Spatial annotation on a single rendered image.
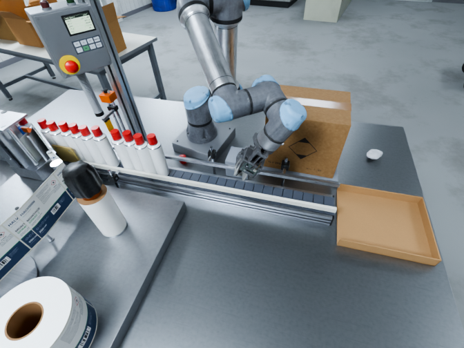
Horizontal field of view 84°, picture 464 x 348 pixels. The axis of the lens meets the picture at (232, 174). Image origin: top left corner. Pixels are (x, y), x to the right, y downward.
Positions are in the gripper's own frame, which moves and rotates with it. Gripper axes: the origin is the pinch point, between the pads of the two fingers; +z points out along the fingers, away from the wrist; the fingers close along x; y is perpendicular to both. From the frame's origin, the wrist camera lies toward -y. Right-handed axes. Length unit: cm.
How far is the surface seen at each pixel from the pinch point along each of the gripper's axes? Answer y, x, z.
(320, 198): -2.4, 31.5, -7.4
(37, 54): -124, -188, 130
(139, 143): 2.1, -36.9, 11.6
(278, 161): -17.4, 15.0, 0.1
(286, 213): 5.6, 22.9, 0.4
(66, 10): -6, -70, -17
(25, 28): -141, -213, 126
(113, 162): 1, -45, 33
